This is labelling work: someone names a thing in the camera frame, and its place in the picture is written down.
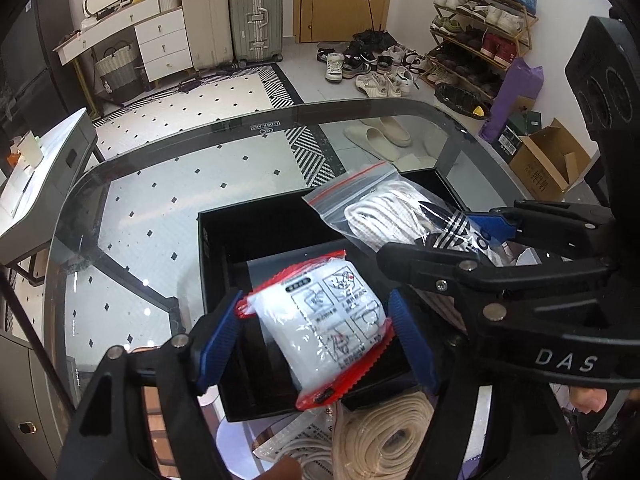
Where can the grey coffee table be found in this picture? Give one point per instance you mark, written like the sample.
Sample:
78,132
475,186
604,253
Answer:
45,185

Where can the zip bag of white laces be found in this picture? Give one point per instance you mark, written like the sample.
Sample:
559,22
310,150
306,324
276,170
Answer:
370,210

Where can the purple bag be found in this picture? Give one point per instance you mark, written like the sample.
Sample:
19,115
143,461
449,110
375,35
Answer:
515,95

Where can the silver suitcase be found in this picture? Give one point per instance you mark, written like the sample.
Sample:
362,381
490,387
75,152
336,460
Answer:
256,15

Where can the metal shoe rack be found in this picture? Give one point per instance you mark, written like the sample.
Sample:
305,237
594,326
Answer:
525,15

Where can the printed plastic packet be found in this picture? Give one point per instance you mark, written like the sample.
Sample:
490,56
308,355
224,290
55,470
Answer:
295,440

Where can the glass table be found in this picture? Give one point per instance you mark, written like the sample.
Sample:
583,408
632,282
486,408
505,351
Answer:
215,105

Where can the person's right hand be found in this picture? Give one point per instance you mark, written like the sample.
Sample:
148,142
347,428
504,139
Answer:
592,400

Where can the black umbrella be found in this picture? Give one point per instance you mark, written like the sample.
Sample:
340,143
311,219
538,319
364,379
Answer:
372,37

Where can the dark grey refrigerator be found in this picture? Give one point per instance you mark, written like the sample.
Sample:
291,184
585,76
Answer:
30,60

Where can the grey cabinet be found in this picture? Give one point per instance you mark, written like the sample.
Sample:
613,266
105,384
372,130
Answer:
25,390

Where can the cream suitcase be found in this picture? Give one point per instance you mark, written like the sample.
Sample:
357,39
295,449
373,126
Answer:
207,20

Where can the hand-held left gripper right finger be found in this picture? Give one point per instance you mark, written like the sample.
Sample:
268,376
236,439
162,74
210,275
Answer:
411,345

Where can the group of loose sneakers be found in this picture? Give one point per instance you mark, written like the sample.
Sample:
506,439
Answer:
380,70

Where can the cardboard box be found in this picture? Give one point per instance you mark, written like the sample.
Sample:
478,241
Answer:
542,162

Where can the woven basket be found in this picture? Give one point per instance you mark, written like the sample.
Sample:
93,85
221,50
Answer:
117,72

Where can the white desk with drawers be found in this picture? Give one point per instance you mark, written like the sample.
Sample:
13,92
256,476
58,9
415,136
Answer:
160,35

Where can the red-edged white packet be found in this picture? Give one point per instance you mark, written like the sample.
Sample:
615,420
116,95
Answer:
320,320

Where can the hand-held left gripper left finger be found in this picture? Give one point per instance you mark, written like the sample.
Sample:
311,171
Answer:
220,345

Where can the beige slipper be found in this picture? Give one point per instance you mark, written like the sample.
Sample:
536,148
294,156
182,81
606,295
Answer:
395,130
367,140

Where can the wooden door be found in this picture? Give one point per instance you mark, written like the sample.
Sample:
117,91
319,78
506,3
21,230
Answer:
345,0

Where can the black shoe box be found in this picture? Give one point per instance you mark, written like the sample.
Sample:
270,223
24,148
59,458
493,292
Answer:
507,142

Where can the small black object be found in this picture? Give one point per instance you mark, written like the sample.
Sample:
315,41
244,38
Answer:
191,85

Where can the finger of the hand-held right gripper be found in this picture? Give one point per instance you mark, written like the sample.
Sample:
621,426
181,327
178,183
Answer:
425,267
495,224

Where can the shelved shoe collection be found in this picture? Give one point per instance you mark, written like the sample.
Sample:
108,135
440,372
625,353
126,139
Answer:
495,45

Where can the green shoe box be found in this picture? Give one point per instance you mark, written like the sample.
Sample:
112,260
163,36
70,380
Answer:
530,121

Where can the trash bin with black liner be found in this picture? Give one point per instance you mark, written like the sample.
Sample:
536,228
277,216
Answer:
460,100

